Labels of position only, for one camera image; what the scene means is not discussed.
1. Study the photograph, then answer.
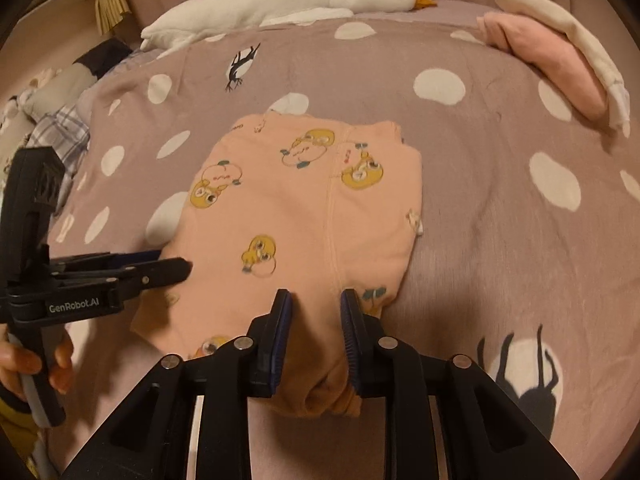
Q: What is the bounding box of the person's left hand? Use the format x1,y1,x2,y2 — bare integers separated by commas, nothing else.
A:
0,330,76,403

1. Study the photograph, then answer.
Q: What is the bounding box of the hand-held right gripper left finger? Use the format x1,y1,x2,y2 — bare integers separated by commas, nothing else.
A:
60,289,293,480

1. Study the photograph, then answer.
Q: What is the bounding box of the peach cartoon print garment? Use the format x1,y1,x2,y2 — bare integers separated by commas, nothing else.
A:
130,112,426,418

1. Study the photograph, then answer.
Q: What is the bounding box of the white cabinet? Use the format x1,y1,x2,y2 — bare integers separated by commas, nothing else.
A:
15,0,106,51

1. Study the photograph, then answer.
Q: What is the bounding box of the white goose plush toy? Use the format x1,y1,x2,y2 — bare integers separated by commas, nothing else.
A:
140,0,438,52

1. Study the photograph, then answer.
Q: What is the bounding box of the pink folded cloth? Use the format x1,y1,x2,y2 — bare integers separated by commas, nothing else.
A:
475,12,608,121

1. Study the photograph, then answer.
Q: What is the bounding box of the plaid pillow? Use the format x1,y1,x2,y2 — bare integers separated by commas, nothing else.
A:
30,105,91,181

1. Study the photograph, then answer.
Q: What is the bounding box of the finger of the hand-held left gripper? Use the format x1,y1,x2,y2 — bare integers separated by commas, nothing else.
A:
50,249,166,272
52,257,194,294

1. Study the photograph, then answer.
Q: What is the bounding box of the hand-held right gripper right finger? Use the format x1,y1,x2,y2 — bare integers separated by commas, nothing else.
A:
340,287,581,480

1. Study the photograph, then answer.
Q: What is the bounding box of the floral printed cloth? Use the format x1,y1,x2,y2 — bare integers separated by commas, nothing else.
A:
0,72,36,176

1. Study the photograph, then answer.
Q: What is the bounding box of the greyish pillow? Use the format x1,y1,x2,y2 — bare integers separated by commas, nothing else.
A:
22,62,101,121

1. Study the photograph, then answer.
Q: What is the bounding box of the yellow tassel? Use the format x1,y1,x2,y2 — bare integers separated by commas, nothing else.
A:
94,0,132,36

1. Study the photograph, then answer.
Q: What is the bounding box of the dark navy cloth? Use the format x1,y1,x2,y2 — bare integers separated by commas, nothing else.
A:
75,40,133,78

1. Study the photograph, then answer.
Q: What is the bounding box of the white folded cloth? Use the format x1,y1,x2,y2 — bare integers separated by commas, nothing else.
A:
486,0,632,137

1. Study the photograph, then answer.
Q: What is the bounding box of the mauve polka dot duvet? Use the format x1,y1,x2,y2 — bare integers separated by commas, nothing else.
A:
45,0,640,480

